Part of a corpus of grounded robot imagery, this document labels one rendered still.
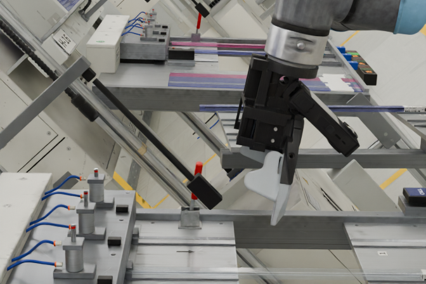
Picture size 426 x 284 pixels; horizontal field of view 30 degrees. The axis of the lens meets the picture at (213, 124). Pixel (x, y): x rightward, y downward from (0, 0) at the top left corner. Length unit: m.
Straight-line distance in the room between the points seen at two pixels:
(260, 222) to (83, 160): 0.89
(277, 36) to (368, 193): 0.65
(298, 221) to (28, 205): 0.44
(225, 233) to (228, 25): 4.40
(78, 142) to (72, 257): 1.13
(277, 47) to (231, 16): 4.60
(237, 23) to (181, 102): 3.59
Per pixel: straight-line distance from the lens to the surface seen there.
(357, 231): 1.30
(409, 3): 1.03
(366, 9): 1.01
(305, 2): 0.98
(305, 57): 1.00
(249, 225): 1.31
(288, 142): 1.01
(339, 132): 1.04
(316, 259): 2.22
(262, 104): 1.02
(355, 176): 1.56
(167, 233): 1.26
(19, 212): 1.15
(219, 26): 5.56
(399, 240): 1.28
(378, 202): 1.59
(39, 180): 1.26
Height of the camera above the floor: 1.40
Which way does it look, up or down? 13 degrees down
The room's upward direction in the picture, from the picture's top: 44 degrees counter-clockwise
